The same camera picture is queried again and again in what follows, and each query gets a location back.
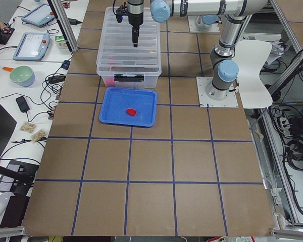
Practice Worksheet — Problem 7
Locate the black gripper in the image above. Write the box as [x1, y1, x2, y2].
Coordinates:
[115, 2, 143, 47]

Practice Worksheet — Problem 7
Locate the clear plastic box lid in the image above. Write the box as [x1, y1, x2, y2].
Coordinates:
[96, 7, 161, 72]

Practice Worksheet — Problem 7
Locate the red block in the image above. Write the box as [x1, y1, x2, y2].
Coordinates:
[126, 108, 137, 116]

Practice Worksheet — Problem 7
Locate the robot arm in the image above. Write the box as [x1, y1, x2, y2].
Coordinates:
[150, 0, 267, 100]
[201, 15, 218, 25]

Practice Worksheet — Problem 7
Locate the clear plastic storage box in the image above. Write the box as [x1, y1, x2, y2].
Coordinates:
[97, 66, 162, 88]

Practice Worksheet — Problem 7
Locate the blue plastic tray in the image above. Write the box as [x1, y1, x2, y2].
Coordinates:
[99, 87, 158, 128]

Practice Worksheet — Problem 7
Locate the green white carton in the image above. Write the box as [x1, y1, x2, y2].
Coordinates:
[54, 35, 68, 49]

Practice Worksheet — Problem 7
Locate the teach pendant far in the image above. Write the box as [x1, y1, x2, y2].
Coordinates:
[21, 4, 55, 27]

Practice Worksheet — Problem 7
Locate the teach pendant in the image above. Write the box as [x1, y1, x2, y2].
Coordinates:
[21, 4, 55, 27]
[13, 32, 51, 61]

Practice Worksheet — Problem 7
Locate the teach pendant near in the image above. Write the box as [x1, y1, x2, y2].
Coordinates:
[13, 32, 51, 61]

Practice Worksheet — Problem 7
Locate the white chair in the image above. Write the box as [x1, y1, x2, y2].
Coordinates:
[233, 40, 273, 109]

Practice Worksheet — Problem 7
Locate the green bowl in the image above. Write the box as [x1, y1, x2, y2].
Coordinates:
[10, 66, 35, 87]

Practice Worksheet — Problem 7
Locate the black power adapter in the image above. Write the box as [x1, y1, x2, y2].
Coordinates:
[16, 96, 30, 113]

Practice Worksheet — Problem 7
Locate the black box latch handle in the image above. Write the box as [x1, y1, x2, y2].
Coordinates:
[114, 74, 144, 82]

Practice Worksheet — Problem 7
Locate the aluminium frame post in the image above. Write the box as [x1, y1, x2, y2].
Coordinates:
[47, 0, 78, 53]

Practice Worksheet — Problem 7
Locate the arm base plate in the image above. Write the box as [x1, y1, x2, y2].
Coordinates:
[188, 15, 220, 34]
[196, 77, 238, 108]

